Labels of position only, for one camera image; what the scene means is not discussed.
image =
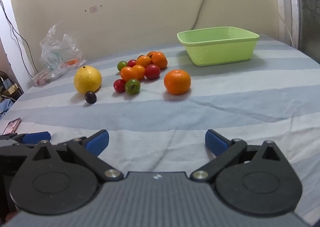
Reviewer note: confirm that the light green plastic basket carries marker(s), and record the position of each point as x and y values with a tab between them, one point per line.
220	49

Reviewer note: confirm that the large orange mandarin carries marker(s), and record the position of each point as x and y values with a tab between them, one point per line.
177	82

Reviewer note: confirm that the cluttered power adapters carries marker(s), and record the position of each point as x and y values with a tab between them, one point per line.
8	87

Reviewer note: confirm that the clear crumpled plastic bag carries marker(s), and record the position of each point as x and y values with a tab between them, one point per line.
58	47

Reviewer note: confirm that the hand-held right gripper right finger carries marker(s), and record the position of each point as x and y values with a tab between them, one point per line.
216	142

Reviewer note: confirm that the large yellow citrus fruit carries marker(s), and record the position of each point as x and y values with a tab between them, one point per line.
87	79

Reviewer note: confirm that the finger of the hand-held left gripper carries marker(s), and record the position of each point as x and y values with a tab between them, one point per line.
36	137

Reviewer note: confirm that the small orange mandarin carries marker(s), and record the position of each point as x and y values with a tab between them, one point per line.
160	61

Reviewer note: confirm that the white window frame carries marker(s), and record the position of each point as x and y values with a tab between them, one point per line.
292	5

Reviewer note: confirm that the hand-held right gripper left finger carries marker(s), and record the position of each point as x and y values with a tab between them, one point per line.
98	142

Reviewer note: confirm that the small orange object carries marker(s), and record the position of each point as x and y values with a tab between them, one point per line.
71	62

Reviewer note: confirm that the pink phone case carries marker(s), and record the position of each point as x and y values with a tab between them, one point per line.
11	126

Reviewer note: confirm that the pink plastic bag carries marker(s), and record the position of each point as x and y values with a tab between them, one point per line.
42	77

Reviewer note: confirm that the dark purple grape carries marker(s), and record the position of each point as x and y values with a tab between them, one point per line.
90	97

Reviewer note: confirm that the blue cloth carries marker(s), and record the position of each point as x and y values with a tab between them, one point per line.
5	108

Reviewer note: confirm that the pink wall sticker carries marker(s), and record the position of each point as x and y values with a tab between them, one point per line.
93	9

